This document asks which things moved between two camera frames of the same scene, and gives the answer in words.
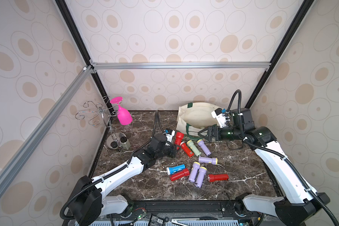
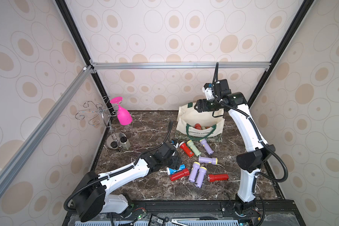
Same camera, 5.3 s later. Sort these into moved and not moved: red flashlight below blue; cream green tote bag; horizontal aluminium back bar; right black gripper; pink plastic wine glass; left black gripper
Moved: left black gripper; right black gripper
Not moved: pink plastic wine glass; horizontal aluminium back bar; red flashlight below blue; cream green tote bag
